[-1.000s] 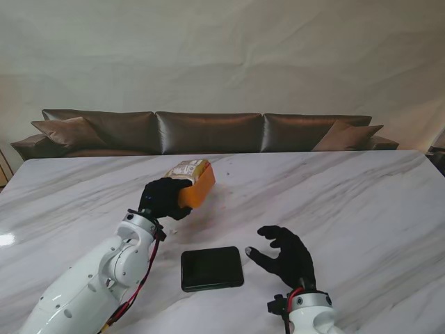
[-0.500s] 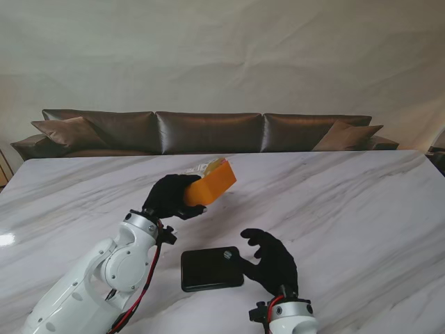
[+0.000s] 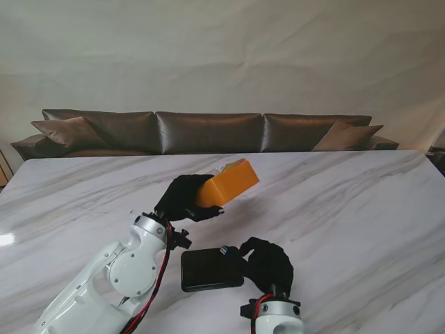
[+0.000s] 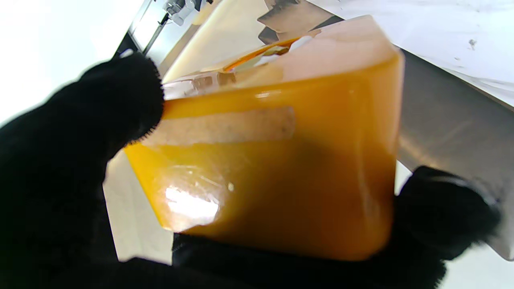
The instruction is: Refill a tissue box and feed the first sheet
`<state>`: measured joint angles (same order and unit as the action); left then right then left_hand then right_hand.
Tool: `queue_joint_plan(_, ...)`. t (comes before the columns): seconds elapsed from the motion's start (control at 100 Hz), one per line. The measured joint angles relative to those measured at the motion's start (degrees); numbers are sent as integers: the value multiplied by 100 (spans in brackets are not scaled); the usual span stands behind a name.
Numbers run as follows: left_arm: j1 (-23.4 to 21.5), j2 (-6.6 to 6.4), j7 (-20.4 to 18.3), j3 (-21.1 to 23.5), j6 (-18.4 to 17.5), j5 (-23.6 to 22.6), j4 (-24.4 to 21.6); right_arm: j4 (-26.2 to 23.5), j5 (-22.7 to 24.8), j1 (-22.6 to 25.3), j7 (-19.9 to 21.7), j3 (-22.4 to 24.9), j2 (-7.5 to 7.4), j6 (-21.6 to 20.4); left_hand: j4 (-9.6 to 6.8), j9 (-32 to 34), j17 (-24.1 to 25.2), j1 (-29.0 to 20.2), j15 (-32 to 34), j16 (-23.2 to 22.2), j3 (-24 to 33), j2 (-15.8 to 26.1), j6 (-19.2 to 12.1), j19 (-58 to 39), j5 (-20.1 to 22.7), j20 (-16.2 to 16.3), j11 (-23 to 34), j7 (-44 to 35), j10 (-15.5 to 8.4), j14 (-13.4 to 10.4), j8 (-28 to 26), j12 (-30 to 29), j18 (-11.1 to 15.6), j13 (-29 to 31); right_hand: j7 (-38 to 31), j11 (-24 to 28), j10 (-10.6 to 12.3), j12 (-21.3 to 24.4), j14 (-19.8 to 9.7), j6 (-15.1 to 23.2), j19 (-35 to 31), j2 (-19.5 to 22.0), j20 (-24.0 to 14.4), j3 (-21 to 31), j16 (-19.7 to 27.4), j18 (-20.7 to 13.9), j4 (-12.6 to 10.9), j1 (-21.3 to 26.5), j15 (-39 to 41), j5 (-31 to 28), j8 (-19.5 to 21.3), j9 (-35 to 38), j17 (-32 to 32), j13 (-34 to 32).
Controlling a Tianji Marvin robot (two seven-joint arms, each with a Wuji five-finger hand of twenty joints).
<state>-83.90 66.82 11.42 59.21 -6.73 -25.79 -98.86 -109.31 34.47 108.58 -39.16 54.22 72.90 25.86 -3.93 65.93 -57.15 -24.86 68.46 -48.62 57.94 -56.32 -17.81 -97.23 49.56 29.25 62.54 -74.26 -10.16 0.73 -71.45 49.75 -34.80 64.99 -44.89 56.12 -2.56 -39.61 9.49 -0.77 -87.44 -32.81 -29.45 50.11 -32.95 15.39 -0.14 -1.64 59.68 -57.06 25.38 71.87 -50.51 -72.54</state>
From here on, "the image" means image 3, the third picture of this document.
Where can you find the orange tissue box cover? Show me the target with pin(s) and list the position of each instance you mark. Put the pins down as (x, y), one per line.
(229, 184)

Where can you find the gold tissue pack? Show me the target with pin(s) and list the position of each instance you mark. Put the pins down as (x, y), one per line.
(229, 166)

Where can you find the wooden furniture piece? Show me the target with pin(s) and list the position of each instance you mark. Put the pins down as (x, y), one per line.
(3, 174)

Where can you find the brown throw pillow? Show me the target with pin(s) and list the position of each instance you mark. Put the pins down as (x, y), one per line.
(344, 137)
(69, 134)

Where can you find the dark furniture piece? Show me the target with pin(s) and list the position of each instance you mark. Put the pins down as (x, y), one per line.
(438, 156)

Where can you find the brown leather sofa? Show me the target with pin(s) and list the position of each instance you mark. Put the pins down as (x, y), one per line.
(208, 134)

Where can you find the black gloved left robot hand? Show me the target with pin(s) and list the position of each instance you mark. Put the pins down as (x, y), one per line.
(180, 198)

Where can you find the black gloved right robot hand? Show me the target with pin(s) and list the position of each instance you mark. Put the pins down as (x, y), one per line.
(271, 268)

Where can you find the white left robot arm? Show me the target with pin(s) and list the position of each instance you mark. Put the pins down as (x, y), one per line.
(121, 275)

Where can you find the white fabric backdrop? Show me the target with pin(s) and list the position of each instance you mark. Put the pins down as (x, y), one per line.
(222, 52)

